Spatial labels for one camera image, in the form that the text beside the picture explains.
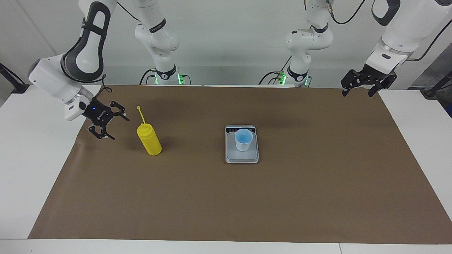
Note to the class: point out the black stand leg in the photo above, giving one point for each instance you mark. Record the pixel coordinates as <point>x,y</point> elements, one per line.
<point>438,86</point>
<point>16,84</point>

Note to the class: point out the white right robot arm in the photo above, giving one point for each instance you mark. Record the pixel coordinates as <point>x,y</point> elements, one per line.
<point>53,81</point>

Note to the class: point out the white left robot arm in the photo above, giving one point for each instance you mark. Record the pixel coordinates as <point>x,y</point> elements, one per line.
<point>406,31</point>

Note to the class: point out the blue object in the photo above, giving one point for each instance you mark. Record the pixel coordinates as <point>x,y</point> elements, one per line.
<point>449,110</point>

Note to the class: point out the light blue plastic cup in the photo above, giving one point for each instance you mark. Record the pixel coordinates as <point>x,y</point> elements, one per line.
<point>243,143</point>

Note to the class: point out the yellow squeeze bottle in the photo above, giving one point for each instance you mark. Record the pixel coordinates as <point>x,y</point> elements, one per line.
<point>150,143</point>

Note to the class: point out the silver digital kitchen scale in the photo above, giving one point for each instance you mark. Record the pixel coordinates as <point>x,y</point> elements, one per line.
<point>242,157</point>

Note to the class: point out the brown table mat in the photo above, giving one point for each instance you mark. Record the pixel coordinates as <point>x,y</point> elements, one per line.
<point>226,204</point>

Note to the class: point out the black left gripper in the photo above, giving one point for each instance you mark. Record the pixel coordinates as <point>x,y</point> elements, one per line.
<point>378,74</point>

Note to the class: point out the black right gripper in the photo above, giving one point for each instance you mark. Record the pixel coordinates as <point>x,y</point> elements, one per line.
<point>97,113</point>

